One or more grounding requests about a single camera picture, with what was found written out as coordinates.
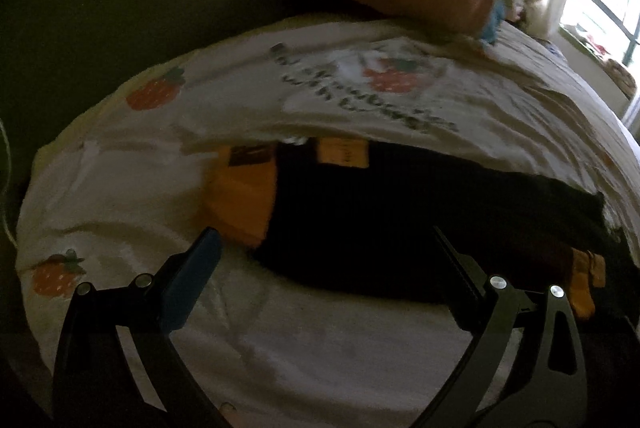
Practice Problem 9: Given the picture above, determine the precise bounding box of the clutter on windowsill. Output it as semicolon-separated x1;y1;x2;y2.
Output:
575;28;638;96

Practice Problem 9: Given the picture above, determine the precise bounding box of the strawberry printed blanket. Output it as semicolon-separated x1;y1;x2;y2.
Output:
15;15;640;428

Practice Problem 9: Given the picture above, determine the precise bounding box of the black garment with orange trim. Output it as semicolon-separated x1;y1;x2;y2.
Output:
202;138;626;319

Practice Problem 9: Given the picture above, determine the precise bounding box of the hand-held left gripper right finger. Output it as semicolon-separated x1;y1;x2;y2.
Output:
411;225;589;428

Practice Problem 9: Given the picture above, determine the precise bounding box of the white cable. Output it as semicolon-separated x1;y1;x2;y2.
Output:
0;117;18;246

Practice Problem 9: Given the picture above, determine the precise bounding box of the blue striped cloth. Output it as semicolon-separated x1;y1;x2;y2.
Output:
477;0;510;46

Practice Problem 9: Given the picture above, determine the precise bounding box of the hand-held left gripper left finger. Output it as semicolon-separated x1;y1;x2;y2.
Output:
52;227;237;428

